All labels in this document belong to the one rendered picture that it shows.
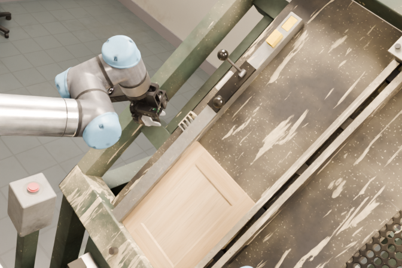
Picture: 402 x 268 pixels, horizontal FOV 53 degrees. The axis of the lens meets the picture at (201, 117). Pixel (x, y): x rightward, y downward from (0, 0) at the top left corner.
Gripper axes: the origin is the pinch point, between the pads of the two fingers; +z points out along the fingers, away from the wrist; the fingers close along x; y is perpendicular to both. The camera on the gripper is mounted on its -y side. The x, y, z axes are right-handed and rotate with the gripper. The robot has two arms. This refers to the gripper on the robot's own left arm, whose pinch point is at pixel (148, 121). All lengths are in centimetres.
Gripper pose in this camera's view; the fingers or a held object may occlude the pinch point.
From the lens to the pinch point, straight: 117.8
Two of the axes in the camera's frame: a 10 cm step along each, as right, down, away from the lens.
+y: 9.4, 2.1, -2.5
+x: 3.1, -8.6, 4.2
